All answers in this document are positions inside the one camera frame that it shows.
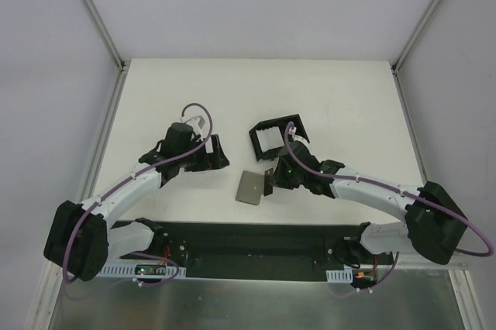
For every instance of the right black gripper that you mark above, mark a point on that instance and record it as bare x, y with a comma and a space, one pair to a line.
276, 152

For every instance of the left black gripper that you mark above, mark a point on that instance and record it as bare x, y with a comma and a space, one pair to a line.
209, 157

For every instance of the grey leather card holder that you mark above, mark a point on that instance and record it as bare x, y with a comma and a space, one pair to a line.
251, 188

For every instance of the black plastic card box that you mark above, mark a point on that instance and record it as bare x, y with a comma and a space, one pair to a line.
267, 137

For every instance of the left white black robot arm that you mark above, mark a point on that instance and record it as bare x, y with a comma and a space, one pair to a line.
108, 206

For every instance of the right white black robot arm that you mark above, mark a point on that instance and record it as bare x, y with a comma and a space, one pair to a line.
427, 220

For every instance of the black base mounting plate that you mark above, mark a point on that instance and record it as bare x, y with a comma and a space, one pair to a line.
231, 251

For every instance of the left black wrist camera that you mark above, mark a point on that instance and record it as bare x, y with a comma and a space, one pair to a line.
177, 141

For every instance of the right white cable duct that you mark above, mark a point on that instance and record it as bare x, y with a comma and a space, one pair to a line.
344, 276

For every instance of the white cable duct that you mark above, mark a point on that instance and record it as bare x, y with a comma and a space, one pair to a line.
344, 276
143, 270

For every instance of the left white cable duct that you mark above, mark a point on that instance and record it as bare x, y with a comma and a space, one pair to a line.
143, 270

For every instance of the left aluminium frame post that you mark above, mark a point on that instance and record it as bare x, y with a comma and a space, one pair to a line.
103, 33

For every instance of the aluminium frame post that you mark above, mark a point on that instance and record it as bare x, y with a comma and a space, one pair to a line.
103, 33
417, 32

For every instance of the right aluminium frame post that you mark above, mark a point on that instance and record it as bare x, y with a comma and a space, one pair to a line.
417, 32

